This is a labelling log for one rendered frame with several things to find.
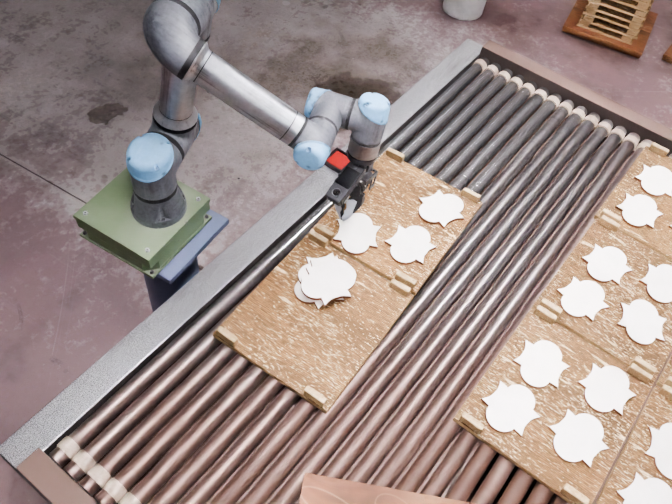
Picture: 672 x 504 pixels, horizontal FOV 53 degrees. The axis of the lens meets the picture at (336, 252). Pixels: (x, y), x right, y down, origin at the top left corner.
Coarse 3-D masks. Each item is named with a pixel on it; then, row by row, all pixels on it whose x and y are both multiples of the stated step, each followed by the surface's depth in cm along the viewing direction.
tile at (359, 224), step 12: (360, 216) 194; (348, 228) 191; (360, 228) 191; (372, 228) 191; (336, 240) 188; (348, 240) 188; (360, 240) 188; (372, 240) 189; (348, 252) 186; (360, 252) 186
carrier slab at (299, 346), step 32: (288, 256) 184; (320, 256) 185; (256, 288) 177; (288, 288) 178; (352, 288) 180; (384, 288) 180; (256, 320) 171; (288, 320) 172; (320, 320) 173; (352, 320) 174; (384, 320) 174; (256, 352) 166; (288, 352) 166; (320, 352) 167; (352, 352) 168; (288, 384) 161; (320, 384) 162
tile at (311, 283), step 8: (328, 264) 178; (312, 272) 176; (320, 272) 176; (328, 272) 177; (336, 272) 177; (344, 272) 177; (352, 272) 177; (304, 280) 174; (312, 280) 175; (320, 280) 175; (328, 280) 175; (336, 280) 175; (344, 280) 176; (352, 280) 176; (304, 288) 173; (312, 288) 173; (320, 288) 173; (328, 288) 174; (336, 288) 174; (344, 288) 174; (312, 296) 172; (320, 296) 172; (328, 296) 172; (336, 296) 172; (344, 296) 173
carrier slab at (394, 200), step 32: (384, 160) 210; (384, 192) 202; (416, 192) 203; (448, 192) 204; (320, 224) 192; (384, 224) 194; (416, 224) 195; (448, 224) 196; (352, 256) 187; (384, 256) 187; (416, 288) 181
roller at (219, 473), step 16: (560, 96) 239; (544, 112) 233; (528, 128) 227; (512, 144) 222; (496, 160) 216; (480, 176) 212; (480, 192) 210; (288, 400) 161; (272, 416) 158; (256, 432) 155; (240, 448) 153; (224, 464) 150; (208, 480) 148; (224, 480) 150; (192, 496) 145; (208, 496) 147
